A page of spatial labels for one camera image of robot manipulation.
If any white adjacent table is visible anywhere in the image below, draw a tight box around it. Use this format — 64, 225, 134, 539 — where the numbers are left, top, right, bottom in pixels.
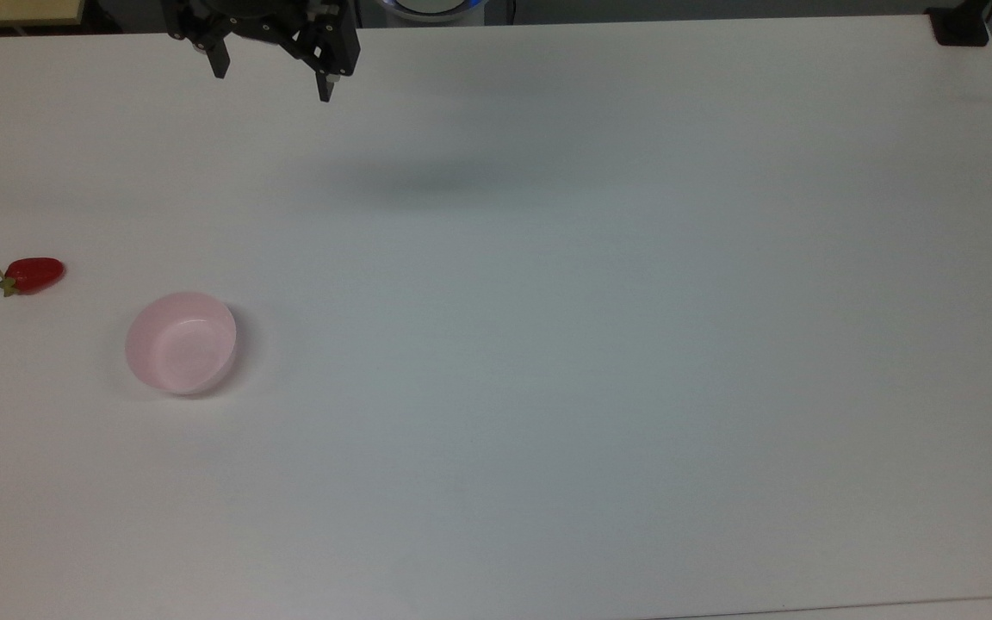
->
660, 593, 992, 620

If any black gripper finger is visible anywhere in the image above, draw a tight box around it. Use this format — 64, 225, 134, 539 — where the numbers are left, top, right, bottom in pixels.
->
276, 21, 362, 103
189, 15, 234, 81

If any pink plastic bowl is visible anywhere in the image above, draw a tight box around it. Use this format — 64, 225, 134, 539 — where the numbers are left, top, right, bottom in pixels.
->
124, 291, 239, 398

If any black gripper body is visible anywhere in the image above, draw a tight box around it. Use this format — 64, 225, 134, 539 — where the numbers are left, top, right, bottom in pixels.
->
160, 0, 360, 41

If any beige side table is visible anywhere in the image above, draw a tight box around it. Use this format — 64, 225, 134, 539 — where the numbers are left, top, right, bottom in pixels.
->
0, 0, 86, 32

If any red strawberry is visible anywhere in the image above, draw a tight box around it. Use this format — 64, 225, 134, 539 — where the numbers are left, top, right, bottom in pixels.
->
0, 257, 67, 299

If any black table clamp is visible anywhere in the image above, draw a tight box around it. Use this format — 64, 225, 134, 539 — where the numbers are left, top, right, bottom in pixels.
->
926, 3, 992, 49

